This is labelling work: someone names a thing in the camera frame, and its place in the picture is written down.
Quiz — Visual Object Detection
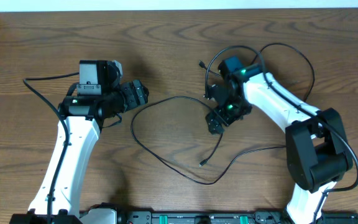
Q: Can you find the black USB cable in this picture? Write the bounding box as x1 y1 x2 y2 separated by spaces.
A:
130 42 316 186

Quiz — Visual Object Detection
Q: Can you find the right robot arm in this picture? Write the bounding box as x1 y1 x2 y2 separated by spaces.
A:
206 56 353 223

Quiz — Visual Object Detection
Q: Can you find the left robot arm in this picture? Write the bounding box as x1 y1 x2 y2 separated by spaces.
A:
10 60 149 223

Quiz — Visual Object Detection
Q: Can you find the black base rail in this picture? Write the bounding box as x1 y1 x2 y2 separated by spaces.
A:
79 201 358 224

